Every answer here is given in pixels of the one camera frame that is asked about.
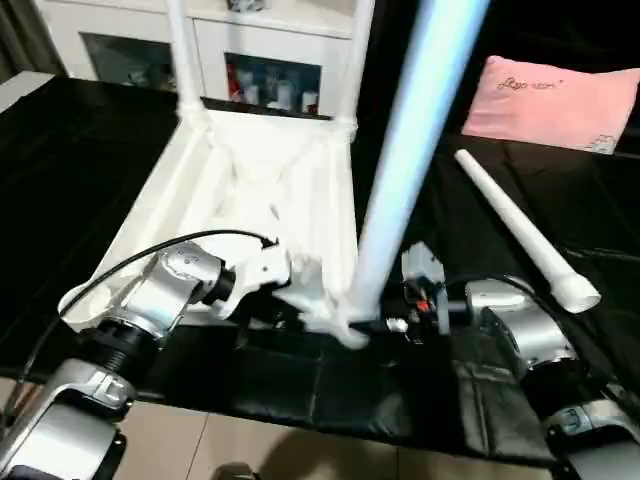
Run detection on white plastic table top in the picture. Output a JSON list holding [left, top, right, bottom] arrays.
[[58, 108, 377, 349]]

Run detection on white plastic table leg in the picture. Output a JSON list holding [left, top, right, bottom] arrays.
[[340, 0, 493, 337], [454, 149, 602, 315], [165, 0, 210, 129], [333, 0, 377, 137]]

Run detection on dark robot foot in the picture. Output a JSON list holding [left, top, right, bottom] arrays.
[[212, 462, 263, 480]]

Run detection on black work mat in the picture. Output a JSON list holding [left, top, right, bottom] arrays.
[[0, 75, 640, 463]]

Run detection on pink pillow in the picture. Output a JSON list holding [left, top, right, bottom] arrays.
[[460, 55, 640, 153]]

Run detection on white glass-door cabinet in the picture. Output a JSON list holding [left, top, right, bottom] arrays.
[[35, 0, 377, 119]]

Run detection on dark grey curtain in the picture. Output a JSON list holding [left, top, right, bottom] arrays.
[[0, 0, 51, 86]]

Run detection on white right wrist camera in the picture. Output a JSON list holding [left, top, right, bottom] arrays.
[[400, 242, 451, 303]]

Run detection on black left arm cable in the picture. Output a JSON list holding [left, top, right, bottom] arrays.
[[0, 230, 279, 423]]

